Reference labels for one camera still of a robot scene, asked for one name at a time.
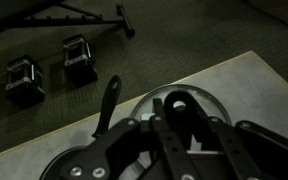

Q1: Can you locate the small black saucepan with lid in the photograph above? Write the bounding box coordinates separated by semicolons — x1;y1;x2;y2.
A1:
38;74;123;180

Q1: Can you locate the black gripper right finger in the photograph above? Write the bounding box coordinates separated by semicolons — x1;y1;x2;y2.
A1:
202;115;288;180

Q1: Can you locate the black adjustable dumbbell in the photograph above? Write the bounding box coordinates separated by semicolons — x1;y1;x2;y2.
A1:
62;33;99;86
5;54;46;108

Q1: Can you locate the grey top coffee table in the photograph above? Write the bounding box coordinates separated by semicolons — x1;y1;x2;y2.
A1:
0;50;288;180

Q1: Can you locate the glass pot lid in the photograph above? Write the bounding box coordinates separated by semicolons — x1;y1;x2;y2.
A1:
130;83;233;169

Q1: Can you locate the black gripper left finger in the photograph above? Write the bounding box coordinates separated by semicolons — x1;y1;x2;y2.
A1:
58;114;202;180

